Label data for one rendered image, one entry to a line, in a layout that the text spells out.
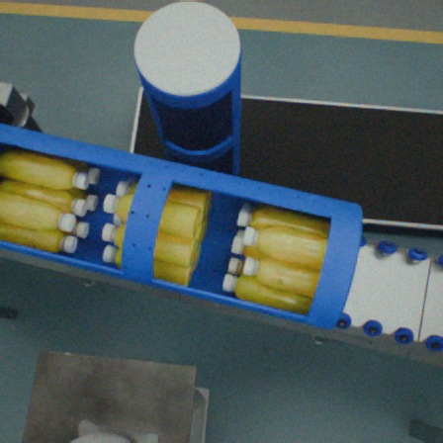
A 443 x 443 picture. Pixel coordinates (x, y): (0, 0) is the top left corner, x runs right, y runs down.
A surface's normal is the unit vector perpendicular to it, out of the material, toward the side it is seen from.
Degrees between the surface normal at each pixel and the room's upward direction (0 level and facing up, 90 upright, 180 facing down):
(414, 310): 0
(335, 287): 29
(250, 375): 0
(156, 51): 0
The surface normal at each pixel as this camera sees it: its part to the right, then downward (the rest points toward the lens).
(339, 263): -0.07, -0.09
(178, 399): 0.00, -0.33
